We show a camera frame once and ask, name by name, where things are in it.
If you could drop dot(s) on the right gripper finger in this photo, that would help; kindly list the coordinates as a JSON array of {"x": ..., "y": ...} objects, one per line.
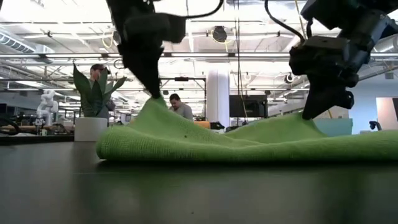
[
  {"x": 317, "y": 99},
  {"x": 346, "y": 99}
]

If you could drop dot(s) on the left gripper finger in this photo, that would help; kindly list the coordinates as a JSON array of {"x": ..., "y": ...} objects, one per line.
[
  {"x": 158, "y": 77},
  {"x": 143, "y": 77}
]

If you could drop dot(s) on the orange yellow microfiber towel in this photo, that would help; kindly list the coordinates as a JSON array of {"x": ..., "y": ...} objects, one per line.
[{"x": 202, "y": 124}]

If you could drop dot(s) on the green microfiber towel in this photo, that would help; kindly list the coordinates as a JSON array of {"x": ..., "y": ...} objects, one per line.
[{"x": 217, "y": 146}]

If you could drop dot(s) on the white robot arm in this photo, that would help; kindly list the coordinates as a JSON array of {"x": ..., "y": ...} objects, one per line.
[{"x": 47, "y": 107}]

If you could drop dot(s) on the teal plastic bin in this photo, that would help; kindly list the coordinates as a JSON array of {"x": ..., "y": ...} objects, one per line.
[{"x": 335, "y": 127}]

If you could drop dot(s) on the person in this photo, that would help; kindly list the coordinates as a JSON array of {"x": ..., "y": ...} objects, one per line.
[
  {"x": 94, "y": 73},
  {"x": 183, "y": 109}
]

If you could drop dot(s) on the black monitor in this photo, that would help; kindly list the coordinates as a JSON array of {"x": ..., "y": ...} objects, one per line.
[{"x": 248, "y": 107}]

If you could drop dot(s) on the artificial plant in white pot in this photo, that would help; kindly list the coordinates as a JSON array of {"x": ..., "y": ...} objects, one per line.
[{"x": 90, "y": 129}]

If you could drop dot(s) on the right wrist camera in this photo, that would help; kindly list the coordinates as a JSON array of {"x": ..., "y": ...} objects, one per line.
[{"x": 323, "y": 43}]

